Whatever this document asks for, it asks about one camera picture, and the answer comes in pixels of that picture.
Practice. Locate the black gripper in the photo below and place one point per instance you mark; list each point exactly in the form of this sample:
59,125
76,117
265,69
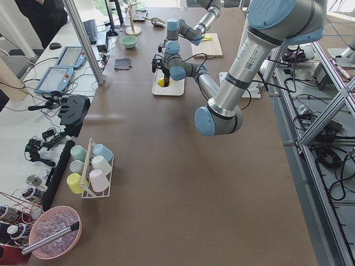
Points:
166,71

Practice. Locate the yellow lemon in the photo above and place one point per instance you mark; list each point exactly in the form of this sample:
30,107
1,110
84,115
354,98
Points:
160,82

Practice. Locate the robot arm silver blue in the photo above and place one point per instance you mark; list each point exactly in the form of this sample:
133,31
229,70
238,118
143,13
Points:
178,27
268,24

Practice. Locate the cream rabbit tray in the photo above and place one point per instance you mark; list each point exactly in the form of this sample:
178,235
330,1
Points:
175,88

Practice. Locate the grey cloth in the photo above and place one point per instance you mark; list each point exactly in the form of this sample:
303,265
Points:
122,64

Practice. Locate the green bowl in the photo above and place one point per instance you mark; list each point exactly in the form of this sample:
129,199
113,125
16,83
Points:
129,41

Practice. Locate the wooden cutting board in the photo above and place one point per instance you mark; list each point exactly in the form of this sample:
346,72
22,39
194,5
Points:
211,48

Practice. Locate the yellow plastic knife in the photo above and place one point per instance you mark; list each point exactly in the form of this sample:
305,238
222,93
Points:
207,38

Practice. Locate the wooden mug tree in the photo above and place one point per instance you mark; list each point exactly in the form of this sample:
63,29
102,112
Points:
132,29

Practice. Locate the metal scoop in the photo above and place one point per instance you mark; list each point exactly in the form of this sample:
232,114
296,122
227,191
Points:
156,22

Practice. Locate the black keyboard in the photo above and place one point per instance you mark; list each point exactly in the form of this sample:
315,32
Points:
90,27

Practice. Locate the teach pendant far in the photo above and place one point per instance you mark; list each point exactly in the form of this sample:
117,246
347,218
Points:
73,57

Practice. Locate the teach pendant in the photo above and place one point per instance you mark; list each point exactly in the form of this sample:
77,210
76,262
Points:
56,78
73,57

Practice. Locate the light blue cup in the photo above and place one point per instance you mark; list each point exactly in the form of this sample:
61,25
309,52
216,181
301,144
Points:
100,149

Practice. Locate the white cup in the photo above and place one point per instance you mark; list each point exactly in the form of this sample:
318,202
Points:
99,162

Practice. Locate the teach pendant near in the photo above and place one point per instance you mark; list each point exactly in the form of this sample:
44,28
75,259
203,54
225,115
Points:
56,78

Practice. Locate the computer mouse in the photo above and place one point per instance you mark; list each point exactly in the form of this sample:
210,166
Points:
54,46

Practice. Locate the pink cup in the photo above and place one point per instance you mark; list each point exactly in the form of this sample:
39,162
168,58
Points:
98,180

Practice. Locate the pale green cup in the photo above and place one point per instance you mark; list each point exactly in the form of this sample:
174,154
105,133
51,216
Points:
77,166

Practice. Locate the yellow cup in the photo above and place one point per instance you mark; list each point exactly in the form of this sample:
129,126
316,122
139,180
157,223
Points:
73,182

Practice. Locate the black flat bar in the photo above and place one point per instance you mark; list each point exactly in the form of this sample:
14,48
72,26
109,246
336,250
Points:
57,175

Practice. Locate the pink bowl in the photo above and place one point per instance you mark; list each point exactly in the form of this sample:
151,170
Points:
34,232

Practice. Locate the ice cubes pile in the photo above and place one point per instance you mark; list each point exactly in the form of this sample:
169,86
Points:
56,222

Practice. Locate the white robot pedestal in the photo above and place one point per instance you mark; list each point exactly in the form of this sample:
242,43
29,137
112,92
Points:
256,87

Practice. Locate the black plastic bracket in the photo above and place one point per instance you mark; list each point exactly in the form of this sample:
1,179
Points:
72,113

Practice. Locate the aluminium frame post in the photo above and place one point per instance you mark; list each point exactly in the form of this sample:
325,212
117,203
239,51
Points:
83,39

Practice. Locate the white wire cup rack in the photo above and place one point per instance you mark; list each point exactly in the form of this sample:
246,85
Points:
85,181

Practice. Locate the steel scoop handle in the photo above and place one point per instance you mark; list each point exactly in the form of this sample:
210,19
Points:
75,226

